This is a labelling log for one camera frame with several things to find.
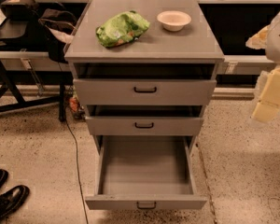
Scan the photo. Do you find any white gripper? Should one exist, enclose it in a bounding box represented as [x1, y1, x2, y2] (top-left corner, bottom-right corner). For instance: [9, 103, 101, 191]
[251, 65, 280, 123]

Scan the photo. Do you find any grey bottom drawer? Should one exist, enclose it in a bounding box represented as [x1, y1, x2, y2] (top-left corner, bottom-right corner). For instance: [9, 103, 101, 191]
[86, 136, 206, 210]

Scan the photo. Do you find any grey drawer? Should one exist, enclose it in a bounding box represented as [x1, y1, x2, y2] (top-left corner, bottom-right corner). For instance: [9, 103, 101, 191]
[86, 136, 206, 210]
[86, 105, 203, 136]
[74, 63, 216, 105]

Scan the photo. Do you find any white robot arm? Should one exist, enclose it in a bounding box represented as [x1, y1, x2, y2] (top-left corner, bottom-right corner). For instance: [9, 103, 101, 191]
[245, 11, 280, 123]

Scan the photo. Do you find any grey drawer cabinet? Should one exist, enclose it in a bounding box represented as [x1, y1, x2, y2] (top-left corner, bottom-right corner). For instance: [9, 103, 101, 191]
[63, 0, 226, 161]

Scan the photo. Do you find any grey middle drawer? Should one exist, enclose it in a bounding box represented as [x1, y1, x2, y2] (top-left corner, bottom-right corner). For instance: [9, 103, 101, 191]
[86, 105, 203, 136]

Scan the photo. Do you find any grey top drawer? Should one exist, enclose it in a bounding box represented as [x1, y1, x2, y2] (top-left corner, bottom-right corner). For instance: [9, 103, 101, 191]
[74, 63, 216, 105]

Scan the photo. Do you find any white bowl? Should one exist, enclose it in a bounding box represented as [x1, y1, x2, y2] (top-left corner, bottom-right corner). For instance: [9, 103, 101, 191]
[157, 10, 191, 32]

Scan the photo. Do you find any red object behind cabinet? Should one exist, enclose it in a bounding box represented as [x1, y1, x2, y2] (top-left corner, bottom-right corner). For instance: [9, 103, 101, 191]
[69, 96, 84, 119]

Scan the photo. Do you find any black bag on table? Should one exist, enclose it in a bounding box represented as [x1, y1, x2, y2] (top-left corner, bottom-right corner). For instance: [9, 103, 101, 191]
[0, 0, 39, 21]

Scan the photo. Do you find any black shoe lower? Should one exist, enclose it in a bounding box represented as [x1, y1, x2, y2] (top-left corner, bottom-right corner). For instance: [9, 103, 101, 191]
[0, 185, 30, 221]

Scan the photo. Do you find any black floor cable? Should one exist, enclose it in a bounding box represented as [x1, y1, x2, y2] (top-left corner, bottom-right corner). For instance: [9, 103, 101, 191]
[64, 117, 90, 224]

